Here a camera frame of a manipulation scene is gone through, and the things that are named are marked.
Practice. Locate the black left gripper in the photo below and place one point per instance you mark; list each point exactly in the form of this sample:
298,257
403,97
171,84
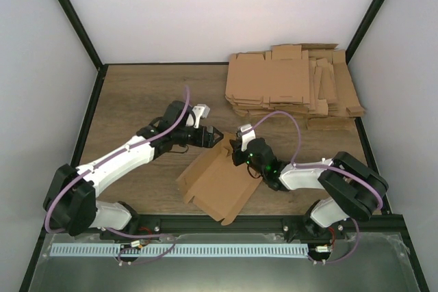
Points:
209,143

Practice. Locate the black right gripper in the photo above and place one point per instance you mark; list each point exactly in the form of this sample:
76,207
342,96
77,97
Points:
237,145

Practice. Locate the cardboard box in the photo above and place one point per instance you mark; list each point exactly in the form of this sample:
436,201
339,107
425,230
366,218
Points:
215,185

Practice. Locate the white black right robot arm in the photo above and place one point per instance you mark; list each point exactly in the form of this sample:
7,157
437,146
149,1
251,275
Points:
354,190

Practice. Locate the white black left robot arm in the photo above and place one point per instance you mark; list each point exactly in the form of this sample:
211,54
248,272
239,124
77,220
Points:
71,203

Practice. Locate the stack of flat cardboard blanks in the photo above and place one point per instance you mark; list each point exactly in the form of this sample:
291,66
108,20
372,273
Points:
309,81

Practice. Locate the grey metal front plate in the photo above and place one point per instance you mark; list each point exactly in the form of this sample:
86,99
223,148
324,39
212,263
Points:
370,262

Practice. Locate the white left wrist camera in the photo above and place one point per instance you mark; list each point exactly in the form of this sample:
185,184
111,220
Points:
200,111

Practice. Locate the light blue slotted cable duct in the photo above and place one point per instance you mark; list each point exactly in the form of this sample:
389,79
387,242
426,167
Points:
201,250

